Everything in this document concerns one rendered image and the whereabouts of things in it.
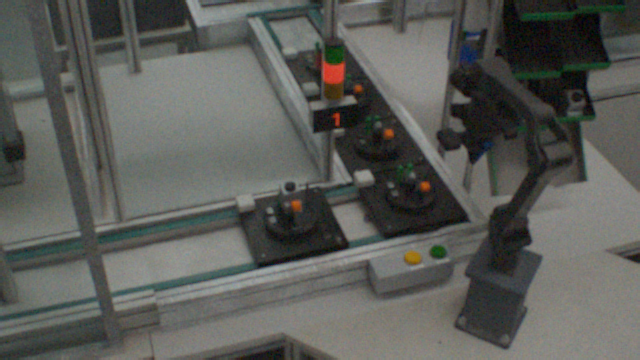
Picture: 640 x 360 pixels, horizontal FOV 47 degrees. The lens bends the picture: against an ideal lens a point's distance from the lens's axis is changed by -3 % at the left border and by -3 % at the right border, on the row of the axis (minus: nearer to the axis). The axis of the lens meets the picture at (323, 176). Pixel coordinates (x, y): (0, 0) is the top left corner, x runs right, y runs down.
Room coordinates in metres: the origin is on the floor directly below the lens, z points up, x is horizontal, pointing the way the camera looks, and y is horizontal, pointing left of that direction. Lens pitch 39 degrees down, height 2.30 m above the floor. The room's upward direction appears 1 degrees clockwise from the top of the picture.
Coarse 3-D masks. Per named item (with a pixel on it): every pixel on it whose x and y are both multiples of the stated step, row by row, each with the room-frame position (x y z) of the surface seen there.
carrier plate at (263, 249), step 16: (304, 192) 1.58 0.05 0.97; (320, 192) 1.58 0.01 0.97; (256, 208) 1.51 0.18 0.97; (320, 208) 1.52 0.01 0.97; (256, 224) 1.45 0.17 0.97; (320, 224) 1.45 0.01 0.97; (336, 224) 1.45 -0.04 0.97; (256, 240) 1.39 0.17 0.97; (272, 240) 1.39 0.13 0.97; (288, 240) 1.39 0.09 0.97; (304, 240) 1.39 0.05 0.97; (320, 240) 1.39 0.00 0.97; (336, 240) 1.39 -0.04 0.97; (256, 256) 1.33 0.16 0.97; (272, 256) 1.33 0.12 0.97; (288, 256) 1.33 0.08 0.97; (304, 256) 1.35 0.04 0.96
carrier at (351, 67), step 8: (344, 48) 2.39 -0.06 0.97; (344, 56) 2.33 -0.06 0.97; (352, 56) 2.33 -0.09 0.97; (344, 64) 2.28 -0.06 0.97; (352, 64) 2.28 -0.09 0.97; (344, 72) 2.22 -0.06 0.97; (352, 72) 2.22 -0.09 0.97; (360, 72) 2.22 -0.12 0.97; (344, 80) 2.17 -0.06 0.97; (352, 80) 2.17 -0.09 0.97
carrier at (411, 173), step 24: (408, 168) 1.62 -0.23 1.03; (432, 168) 1.70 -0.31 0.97; (360, 192) 1.59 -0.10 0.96; (384, 192) 1.58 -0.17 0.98; (408, 192) 1.56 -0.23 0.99; (432, 192) 1.57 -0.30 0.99; (384, 216) 1.49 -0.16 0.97; (408, 216) 1.49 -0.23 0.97; (432, 216) 1.49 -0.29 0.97; (456, 216) 1.49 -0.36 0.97
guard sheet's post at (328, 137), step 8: (328, 0) 1.63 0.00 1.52; (336, 0) 1.64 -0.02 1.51; (328, 8) 1.63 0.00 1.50; (336, 8) 1.64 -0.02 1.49; (328, 16) 1.63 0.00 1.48; (336, 16) 1.64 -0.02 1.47; (328, 24) 1.63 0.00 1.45; (336, 24) 1.64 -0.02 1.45; (328, 32) 1.63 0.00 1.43; (336, 32) 1.64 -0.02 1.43; (328, 136) 1.64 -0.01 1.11; (328, 144) 1.64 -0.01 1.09; (328, 152) 1.64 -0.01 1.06; (328, 160) 1.64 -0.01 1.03; (328, 168) 1.65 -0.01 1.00; (328, 176) 1.65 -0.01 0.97
